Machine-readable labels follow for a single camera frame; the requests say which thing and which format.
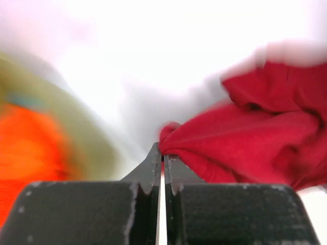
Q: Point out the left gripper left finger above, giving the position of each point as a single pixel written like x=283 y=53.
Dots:
x=89 y=212

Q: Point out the orange t shirt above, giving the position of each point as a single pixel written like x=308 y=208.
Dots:
x=32 y=149

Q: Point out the olive green plastic bin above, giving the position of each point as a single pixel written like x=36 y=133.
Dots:
x=29 y=81

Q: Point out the dark red t shirt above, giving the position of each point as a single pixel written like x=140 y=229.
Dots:
x=273 y=130

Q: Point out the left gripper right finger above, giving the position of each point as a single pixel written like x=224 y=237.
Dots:
x=203 y=213

